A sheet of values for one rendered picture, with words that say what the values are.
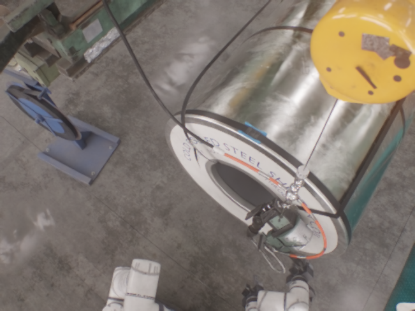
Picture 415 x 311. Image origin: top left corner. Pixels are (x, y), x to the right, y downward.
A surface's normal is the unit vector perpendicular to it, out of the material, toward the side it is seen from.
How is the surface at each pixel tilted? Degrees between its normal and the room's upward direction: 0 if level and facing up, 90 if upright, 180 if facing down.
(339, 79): 90
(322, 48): 90
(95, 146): 0
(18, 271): 0
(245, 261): 0
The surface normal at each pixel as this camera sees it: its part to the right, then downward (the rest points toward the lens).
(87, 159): -0.07, -0.46
